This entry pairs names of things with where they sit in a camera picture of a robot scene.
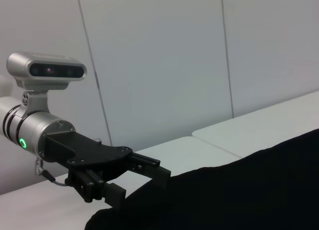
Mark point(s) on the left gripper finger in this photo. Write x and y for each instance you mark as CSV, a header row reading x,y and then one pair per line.
x,y
162,175

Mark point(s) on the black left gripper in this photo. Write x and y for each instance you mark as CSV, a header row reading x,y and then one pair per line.
x,y
82,150

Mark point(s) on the black shirt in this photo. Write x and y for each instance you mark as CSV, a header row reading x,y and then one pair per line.
x,y
224,195

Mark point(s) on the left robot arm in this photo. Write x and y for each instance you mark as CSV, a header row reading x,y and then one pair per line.
x,y
30,130

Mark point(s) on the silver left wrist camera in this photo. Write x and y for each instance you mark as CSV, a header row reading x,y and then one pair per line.
x,y
49,70

